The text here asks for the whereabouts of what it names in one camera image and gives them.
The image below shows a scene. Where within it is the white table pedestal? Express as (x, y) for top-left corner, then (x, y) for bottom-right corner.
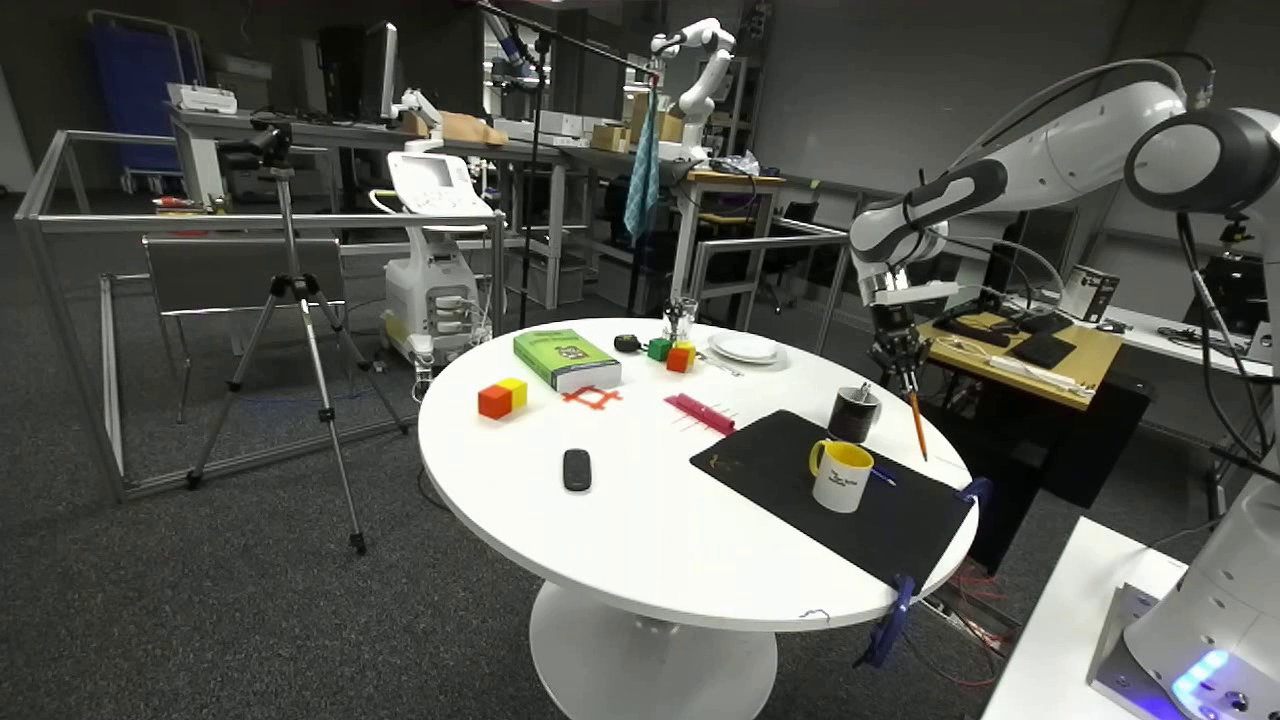
(524, 575), (785, 720)

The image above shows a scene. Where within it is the blue cabinet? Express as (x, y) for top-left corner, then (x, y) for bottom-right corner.
(84, 10), (206, 182)

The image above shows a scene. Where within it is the gray cup white inside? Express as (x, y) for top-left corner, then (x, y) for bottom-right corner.
(824, 379), (887, 449)

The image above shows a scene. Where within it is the small white plate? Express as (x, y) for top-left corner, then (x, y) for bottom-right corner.
(711, 329), (785, 369)

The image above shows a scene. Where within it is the green book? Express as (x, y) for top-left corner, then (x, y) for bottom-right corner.
(507, 323), (629, 401)

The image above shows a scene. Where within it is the metal rail frame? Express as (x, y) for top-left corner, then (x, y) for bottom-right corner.
(14, 123), (513, 489)

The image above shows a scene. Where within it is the teal hanging cloth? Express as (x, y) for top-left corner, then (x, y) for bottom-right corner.
(621, 107), (667, 250)

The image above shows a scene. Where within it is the wooden work table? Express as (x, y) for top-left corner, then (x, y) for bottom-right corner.
(917, 304), (1127, 414)

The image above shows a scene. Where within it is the white robot base table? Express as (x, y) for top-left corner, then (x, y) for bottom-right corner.
(977, 511), (1191, 720)

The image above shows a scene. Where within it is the red wire frame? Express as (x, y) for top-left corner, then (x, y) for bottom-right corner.
(560, 379), (629, 414)

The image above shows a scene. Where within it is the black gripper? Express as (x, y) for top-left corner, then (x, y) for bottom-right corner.
(873, 317), (942, 401)

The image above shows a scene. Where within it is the white mug yellow inside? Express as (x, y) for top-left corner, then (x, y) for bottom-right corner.
(804, 436), (882, 519)

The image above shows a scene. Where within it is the camera tripod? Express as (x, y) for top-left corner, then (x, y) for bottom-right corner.
(186, 118), (411, 561)

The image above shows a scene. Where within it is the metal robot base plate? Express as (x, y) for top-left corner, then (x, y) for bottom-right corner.
(1085, 580), (1280, 720)

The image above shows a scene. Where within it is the black table mat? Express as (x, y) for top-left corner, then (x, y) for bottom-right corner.
(689, 410), (984, 601)

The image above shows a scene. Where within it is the pink toothed rack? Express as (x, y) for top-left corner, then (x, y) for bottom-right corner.
(665, 388), (742, 439)

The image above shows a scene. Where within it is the white plate stack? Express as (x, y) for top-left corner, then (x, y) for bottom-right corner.
(705, 329), (798, 376)

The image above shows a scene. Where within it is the small white background robot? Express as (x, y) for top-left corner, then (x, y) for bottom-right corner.
(646, 11), (746, 142)

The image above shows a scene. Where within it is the white wheeled machine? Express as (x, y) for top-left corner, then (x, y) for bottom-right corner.
(369, 146), (499, 372)

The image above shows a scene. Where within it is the yellow orange ballpoint pen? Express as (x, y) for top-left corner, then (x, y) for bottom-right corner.
(908, 385), (935, 469)

